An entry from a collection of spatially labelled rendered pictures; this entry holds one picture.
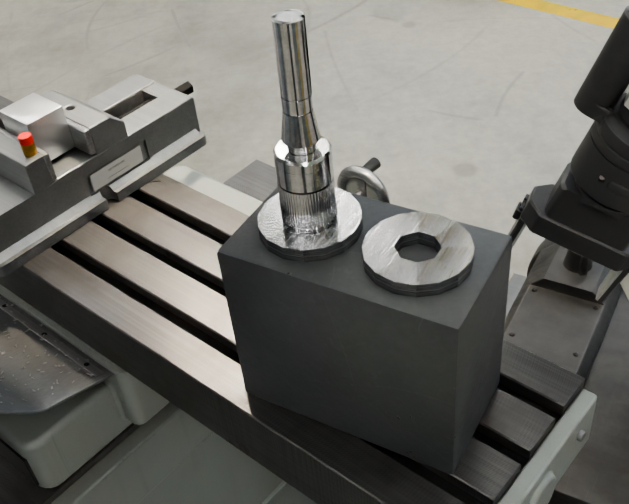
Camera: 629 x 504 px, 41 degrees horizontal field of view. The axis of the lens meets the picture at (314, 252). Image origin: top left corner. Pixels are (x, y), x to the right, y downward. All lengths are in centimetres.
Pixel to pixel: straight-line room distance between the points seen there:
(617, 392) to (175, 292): 69
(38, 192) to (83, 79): 245
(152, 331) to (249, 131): 207
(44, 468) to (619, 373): 83
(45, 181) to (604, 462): 82
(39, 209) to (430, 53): 245
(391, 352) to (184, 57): 289
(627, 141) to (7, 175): 71
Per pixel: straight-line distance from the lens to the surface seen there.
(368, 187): 154
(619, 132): 77
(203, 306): 94
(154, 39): 369
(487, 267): 68
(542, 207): 85
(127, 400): 105
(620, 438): 128
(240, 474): 137
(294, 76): 63
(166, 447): 117
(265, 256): 70
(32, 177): 105
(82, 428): 105
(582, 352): 135
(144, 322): 94
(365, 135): 288
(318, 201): 68
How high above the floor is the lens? 157
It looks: 41 degrees down
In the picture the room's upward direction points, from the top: 6 degrees counter-clockwise
